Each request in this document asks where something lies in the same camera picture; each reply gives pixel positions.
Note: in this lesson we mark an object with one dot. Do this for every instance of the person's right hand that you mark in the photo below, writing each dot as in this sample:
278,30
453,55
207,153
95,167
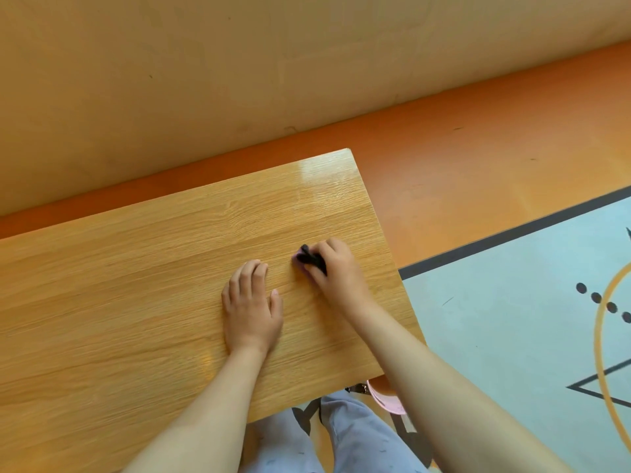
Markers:
340,280

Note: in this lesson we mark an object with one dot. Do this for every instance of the person's left hand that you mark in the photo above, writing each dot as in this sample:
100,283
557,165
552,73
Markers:
251,310

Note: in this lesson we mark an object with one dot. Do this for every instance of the purple cleaning cloth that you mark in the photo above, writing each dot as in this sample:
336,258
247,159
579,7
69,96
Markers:
308,258

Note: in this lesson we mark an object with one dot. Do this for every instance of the person's right forearm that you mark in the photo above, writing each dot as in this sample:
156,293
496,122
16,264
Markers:
453,403

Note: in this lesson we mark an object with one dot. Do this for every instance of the person's left forearm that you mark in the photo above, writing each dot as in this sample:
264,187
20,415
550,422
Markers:
197,418

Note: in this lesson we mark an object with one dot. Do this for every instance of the wooden table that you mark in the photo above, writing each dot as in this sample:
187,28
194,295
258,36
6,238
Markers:
148,290

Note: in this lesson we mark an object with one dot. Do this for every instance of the pink plastic bucket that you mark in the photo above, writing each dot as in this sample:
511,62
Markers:
387,396

